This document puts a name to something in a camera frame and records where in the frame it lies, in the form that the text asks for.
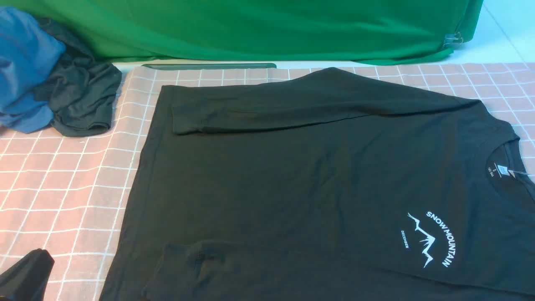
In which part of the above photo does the dark gray long-sleeve shirt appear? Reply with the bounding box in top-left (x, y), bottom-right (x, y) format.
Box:
top-left (100, 67), bottom-right (534, 301)

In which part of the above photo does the dark gray crumpled garment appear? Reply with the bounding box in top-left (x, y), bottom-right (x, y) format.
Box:
top-left (33, 18), bottom-right (122, 137)

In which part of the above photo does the clear binder clip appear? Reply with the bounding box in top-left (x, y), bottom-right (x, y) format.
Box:
top-left (443, 32), bottom-right (464, 48)

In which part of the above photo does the green flat ruler strip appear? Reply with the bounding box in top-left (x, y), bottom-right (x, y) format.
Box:
top-left (142, 63), bottom-right (277, 71)

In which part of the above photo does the pink checkered tablecloth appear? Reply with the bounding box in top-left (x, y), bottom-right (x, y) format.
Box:
top-left (0, 62), bottom-right (534, 301)

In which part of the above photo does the green backdrop cloth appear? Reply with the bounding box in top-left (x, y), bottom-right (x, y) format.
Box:
top-left (1, 0), bottom-right (483, 66)

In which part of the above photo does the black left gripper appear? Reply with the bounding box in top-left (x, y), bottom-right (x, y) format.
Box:
top-left (0, 248), bottom-right (55, 301)

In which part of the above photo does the blue crumpled garment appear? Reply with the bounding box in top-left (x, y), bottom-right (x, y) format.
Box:
top-left (0, 6), bottom-right (65, 133)

